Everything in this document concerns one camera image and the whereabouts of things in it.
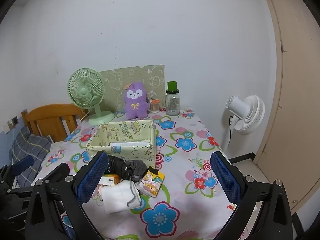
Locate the white cloth with grey trim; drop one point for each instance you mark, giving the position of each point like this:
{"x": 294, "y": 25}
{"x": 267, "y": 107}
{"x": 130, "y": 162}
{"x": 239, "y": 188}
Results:
{"x": 112, "y": 197}

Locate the toothpick holder with orange lid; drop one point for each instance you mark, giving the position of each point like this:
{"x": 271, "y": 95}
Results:
{"x": 154, "y": 107}

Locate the glass jar with green lid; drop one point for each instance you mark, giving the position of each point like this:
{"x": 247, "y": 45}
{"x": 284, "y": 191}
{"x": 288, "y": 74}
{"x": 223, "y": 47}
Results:
{"x": 173, "y": 102}

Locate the yellow cartoon storage box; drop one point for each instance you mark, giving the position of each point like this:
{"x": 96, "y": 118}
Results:
{"x": 130, "y": 130}

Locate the dark grey cloth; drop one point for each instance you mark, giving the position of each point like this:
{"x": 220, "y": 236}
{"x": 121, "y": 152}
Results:
{"x": 137, "y": 167}

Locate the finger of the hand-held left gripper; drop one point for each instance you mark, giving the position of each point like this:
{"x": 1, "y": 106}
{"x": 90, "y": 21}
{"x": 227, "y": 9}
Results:
{"x": 23, "y": 165}
{"x": 58, "y": 170}

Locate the tissue packet with black band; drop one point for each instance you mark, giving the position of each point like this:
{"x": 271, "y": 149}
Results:
{"x": 150, "y": 182}

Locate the purple plush toy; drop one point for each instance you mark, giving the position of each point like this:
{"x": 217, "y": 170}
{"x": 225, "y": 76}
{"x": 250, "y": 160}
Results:
{"x": 136, "y": 105}

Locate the orange tissue packet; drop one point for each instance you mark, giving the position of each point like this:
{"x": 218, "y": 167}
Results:
{"x": 111, "y": 180}

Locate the green desk fan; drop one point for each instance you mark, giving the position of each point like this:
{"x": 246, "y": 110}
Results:
{"x": 85, "y": 90}

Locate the black plastic bag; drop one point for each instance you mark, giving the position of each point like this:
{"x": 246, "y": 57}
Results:
{"x": 116, "y": 166}

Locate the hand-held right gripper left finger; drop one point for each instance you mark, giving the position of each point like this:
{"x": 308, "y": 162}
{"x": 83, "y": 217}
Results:
{"x": 92, "y": 177}

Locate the white standing fan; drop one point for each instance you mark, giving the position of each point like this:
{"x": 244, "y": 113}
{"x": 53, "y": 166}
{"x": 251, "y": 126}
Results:
{"x": 246, "y": 115}

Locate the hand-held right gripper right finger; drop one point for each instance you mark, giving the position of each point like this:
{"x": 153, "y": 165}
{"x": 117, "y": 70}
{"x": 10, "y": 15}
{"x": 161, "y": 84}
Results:
{"x": 225, "y": 177}

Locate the green cartoon printed board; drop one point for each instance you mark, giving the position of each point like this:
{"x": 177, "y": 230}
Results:
{"x": 117, "y": 80}

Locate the white paper packet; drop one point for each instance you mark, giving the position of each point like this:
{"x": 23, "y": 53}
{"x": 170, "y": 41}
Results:
{"x": 130, "y": 145}

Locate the beige door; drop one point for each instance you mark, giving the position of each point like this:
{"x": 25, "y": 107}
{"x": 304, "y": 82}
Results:
{"x": 295, "y": 105}

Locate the grey plaid blanket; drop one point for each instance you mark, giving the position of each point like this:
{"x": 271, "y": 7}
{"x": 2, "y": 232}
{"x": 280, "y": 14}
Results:
{"x": 30, "y": 145}

